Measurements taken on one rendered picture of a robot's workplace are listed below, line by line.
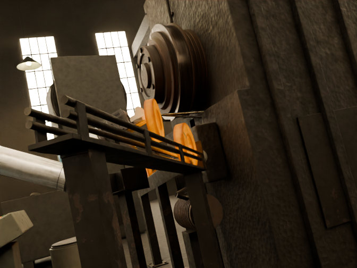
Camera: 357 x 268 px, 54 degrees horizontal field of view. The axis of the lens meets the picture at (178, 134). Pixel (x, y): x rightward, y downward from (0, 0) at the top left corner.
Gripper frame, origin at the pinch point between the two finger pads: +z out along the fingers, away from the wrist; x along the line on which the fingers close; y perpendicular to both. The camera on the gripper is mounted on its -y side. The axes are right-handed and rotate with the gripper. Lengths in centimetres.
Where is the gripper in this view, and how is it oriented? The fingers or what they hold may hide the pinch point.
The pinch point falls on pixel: (153, 115)
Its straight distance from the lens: 124.9
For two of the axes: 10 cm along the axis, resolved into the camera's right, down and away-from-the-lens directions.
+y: -4.7, -8.7, 1.5
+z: 8.7, -4.9, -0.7
